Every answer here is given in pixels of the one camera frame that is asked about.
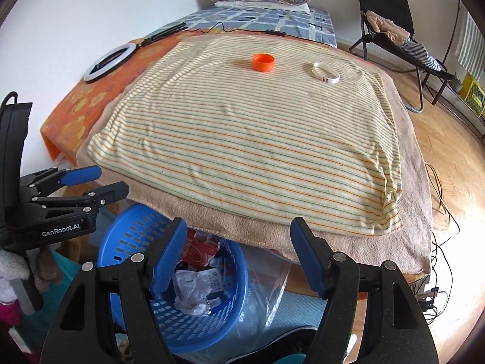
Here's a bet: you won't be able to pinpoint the black cable with remote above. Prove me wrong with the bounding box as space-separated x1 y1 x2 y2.
185 22 287 39

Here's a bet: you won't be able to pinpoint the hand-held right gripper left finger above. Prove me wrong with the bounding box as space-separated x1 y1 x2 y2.
40 217 188 364

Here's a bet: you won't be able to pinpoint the orange floral blanket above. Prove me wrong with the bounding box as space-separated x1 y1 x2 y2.
39 32 183 160

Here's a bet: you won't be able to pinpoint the person's left hand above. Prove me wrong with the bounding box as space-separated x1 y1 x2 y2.
0 251 32 301

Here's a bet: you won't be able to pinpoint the blue plaid bed sheet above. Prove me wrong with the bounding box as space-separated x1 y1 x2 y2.
152 6 338 49

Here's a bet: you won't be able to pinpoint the power strip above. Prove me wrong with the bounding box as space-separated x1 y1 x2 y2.
416 287 441 312

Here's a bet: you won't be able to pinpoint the hanging striped towel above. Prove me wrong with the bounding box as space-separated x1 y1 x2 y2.
456 11 485 77

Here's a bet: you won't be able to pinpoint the beige clothes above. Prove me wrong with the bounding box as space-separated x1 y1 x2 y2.
365 10 412 45

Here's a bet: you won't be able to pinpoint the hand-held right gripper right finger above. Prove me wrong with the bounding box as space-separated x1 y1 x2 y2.
290 216 440 364

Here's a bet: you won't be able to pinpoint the white ring light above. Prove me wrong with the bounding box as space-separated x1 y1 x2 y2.
82 42 140 83

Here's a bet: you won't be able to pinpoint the red snack wrapper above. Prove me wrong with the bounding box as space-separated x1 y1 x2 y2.
183 228 221 268

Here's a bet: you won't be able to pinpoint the blue plastic basket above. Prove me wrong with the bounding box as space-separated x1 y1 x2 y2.
97 202 249 353

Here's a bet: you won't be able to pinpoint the clear plastic sheet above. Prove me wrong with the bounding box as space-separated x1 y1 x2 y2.
226 249 293 350

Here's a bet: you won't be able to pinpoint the grey striped garment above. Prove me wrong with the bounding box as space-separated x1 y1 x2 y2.
399 39 445 73

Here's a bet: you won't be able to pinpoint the beige plush toy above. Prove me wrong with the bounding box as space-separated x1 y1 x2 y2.
35 248 64 282

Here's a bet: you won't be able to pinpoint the yellow crate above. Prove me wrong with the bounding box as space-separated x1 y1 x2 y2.
460 71 485 119

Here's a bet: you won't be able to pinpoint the striped yellow blanket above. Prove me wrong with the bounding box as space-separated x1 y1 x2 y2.
87 34 404 236

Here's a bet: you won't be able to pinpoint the white printed packet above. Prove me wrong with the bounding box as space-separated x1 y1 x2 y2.
204 267 229 301

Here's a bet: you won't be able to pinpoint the black tripod stand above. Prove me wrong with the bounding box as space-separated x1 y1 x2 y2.
142 22 187 46

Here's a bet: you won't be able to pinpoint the beige towel blanket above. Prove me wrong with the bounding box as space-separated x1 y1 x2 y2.
88 32 433 275

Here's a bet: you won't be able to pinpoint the white rubber wristband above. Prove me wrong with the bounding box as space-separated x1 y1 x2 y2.
311 61 341 84

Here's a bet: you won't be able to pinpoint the teal box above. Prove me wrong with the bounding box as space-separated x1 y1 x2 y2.
52 251 83 287

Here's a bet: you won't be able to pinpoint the white pillow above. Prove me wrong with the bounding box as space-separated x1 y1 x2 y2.
214 0 311 13

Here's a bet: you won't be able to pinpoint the orange bottle cap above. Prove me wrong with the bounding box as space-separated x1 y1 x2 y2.
252 52 276 73

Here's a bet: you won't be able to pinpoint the black folding chair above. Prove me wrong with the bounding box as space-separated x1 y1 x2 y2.
348 0 456 115

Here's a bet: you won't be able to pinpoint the floor cables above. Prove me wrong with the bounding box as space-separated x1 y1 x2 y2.
416 162 462 313

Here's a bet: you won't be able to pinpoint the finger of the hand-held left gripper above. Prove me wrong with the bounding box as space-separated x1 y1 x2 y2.
20 165 102 197
31 181 130 217

